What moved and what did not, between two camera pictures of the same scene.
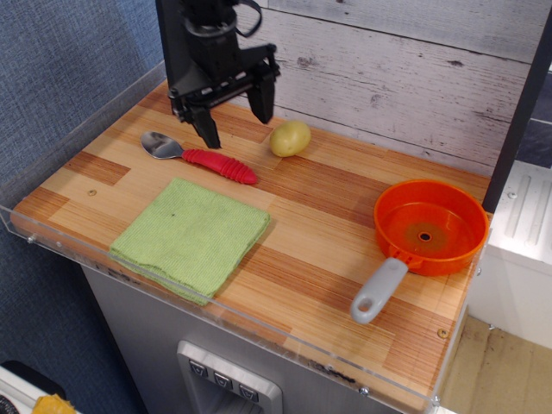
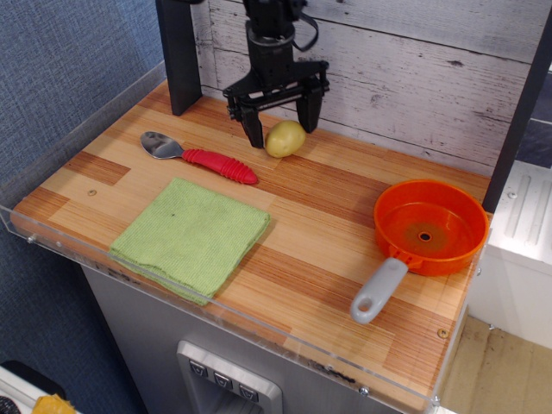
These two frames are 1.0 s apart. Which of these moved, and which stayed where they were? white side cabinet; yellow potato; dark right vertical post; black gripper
Moved: black gripper
Stayed: white side cabinet; yellow potato; dark right vertical post
